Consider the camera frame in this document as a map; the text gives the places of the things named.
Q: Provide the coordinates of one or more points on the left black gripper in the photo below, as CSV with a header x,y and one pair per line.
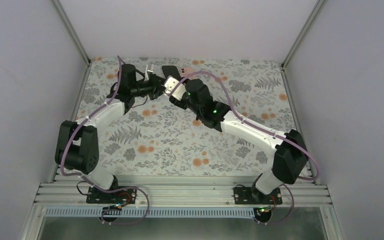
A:
x,y
156,89

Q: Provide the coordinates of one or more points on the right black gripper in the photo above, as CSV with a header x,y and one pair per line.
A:
x,y
176,103

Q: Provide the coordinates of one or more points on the black phone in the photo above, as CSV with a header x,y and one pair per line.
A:
x,y
170,71

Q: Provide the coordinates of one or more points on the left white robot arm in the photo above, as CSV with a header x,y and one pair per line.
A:
x,y
77,149

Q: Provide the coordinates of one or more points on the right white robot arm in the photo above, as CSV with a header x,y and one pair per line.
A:
x,y
285,148

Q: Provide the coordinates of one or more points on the pink phone case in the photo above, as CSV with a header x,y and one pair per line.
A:
x,y
184,71

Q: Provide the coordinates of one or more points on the floral table mat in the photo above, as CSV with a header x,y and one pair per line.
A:
x,y
159,138

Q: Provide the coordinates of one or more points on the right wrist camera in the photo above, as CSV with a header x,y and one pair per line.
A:
x,y
173,88

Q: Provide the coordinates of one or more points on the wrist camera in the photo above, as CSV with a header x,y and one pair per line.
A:
x,y
149,75
173,88

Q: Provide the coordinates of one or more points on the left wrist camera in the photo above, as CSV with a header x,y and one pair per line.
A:
x,y
149,75

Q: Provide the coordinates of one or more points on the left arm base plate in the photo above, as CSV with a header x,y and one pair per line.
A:
x,y
95,196

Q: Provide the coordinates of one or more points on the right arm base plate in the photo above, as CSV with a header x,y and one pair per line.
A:
x,y
244,195

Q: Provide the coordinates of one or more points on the aluminium mounting rail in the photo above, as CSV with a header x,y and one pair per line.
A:
x,y
183,191

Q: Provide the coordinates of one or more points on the grey slotted cable duct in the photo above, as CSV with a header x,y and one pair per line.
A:
x,y
153,212

